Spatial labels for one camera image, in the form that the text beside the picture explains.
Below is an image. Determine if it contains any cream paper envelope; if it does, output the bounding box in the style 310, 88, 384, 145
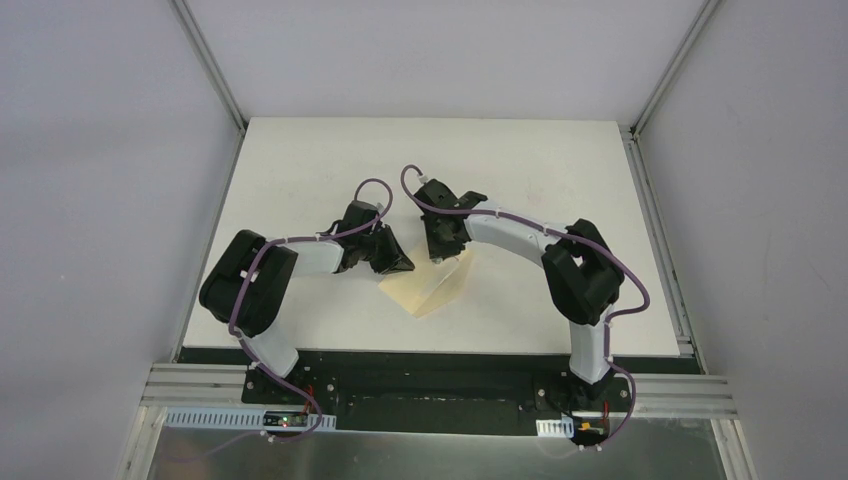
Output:
378, 242, 474, 318

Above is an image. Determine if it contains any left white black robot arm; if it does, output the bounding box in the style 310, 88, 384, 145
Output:
199, 200, 415, 405

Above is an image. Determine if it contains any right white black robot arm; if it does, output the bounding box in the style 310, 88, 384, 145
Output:
413, 177, 624, 410

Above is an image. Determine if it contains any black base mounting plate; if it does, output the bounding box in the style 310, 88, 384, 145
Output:
241, 351, 632, 436

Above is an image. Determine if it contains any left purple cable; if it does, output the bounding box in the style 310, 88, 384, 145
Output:
227, 178, 395, 445

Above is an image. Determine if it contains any purple cable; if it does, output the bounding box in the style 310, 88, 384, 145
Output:
400, 164, 652, 460
227, 178, 395, 445

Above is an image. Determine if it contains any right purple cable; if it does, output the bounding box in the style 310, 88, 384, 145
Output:
400, 164, 652, 460

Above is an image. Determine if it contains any right white cable duct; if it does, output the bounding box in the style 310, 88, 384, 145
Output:
535, 416, 575, 439

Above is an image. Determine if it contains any white cable duct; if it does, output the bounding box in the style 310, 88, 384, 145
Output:
164, 407, 337, 432
535, 416, 575, 439

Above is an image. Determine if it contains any left white cable duct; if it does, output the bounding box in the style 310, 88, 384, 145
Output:
164, 407, 337, 432

